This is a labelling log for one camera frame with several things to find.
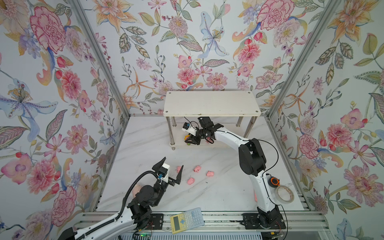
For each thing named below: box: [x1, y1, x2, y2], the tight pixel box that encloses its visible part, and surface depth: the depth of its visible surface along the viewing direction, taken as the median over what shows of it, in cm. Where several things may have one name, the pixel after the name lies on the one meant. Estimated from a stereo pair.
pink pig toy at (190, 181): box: [187, 177, 195, 185], surface depth 88 cm
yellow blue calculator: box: [170, 207, 205, 235], surface depth 75 cm
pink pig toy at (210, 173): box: [206, 170, 215, 177], surface depth 90 cm
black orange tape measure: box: [268, 176, 281, 188], surface depth 86 cm
